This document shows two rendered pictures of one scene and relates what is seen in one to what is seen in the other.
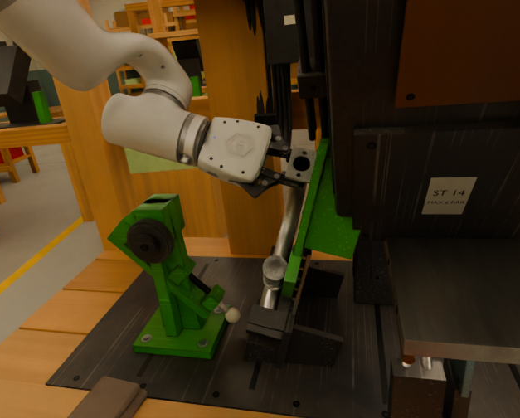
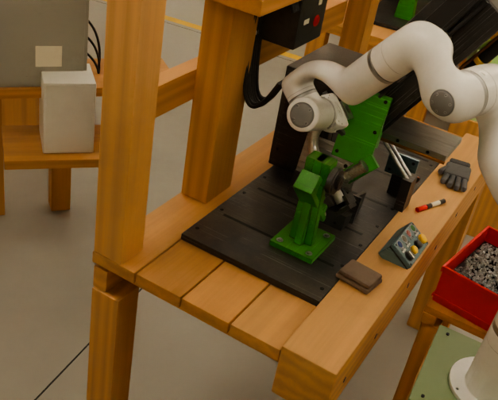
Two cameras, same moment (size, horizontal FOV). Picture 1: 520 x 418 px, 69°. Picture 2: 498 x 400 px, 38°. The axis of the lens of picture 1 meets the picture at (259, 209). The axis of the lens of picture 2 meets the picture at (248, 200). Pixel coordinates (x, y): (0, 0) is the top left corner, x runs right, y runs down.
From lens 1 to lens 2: 199 cm
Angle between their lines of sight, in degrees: 69
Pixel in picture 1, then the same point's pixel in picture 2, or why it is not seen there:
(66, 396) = (336, 293)
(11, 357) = (270, 325)
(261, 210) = (229, 154)
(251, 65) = (249, 44)
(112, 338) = (291, 271)
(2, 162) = not seen: outside the picture
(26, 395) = (326, 308)
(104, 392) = (353, 270)
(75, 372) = (316, 288)
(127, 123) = (324, 115)
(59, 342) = (266, 301)
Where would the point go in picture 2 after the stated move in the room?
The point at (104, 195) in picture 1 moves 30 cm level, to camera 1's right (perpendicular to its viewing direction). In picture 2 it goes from (139, 199) to (182, 148)
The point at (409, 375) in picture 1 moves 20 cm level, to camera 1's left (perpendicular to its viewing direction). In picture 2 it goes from (412, 179) to (406, 213)
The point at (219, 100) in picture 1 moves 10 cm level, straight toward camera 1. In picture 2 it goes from (229, 75) to (266, 84)
